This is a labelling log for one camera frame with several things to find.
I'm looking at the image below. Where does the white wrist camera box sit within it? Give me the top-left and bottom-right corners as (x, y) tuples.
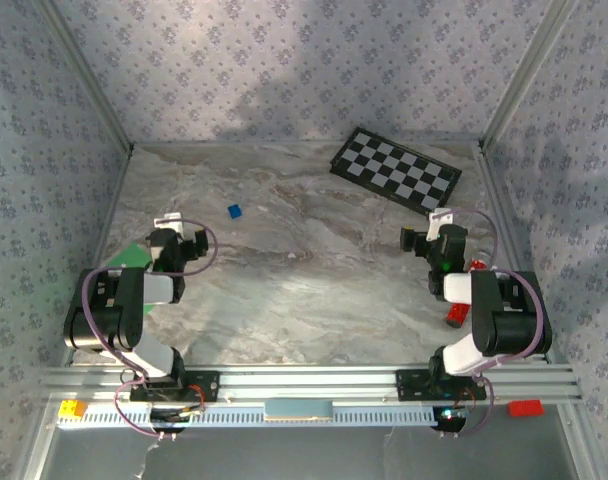
(152, 212), (184, 235)
(427, 208), (456, 241)

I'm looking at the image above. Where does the red glitter tube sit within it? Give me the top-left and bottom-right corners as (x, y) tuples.
(444, 258), (489, 329)

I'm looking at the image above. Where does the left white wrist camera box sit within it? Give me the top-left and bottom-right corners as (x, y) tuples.
(152, 212), (184, 235)

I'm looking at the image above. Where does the slotted grey cable duct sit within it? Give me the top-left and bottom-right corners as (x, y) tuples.
(56, 403), (438, 429)

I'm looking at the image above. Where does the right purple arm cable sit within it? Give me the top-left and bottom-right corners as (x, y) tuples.
(436, 207), (544, 442)

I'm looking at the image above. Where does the grey metal sheet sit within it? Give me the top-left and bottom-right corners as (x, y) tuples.
(23, 424), (590, 480)

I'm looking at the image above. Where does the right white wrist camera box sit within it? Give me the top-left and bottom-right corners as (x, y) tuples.
(427, 208), (456, 241)

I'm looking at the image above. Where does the black controller board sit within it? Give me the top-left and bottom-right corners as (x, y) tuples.
(431, 404), (469, 434)
(148, 405), (205, 435)

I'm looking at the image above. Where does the wide aluminium mounting rail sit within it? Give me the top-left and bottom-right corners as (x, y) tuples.
(39, 364), (584, 405)

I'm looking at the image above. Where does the right black controller board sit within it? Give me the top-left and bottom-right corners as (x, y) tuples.
(431, 404), (469, 434)

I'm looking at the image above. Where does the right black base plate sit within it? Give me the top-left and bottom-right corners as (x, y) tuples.
(395, 368), (488, 402)

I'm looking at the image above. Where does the green paper sheet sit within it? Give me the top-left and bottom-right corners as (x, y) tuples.
(105, 243), (155, 316)

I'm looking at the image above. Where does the black white chessboard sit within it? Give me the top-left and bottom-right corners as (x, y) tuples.
(329, 126), (463, 222)

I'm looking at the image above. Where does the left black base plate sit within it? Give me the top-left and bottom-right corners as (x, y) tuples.
(129, 370), (221, 404)

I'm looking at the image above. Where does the yellow toy brick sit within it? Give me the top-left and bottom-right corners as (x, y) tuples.
(57, 400), (88, 419)

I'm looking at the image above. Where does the aluminium frame post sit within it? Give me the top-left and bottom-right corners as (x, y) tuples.
(481, 0), (583, 151)

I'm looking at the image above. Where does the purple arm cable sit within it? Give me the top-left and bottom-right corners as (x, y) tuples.
(81, 218), (220, 442)
(436, 207), (544, 442)

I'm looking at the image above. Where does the red toy brick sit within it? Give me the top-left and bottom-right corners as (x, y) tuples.
(507, 399), (544, 418)

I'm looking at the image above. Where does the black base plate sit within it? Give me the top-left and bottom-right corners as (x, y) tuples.
(129, 370), (221, 404)
(395, 368), (488, 402)

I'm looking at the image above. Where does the left black controller board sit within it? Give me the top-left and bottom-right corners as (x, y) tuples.
(148, 405), (205, 435)

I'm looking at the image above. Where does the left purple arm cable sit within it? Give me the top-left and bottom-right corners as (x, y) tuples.
(81, 218), (220, 442)

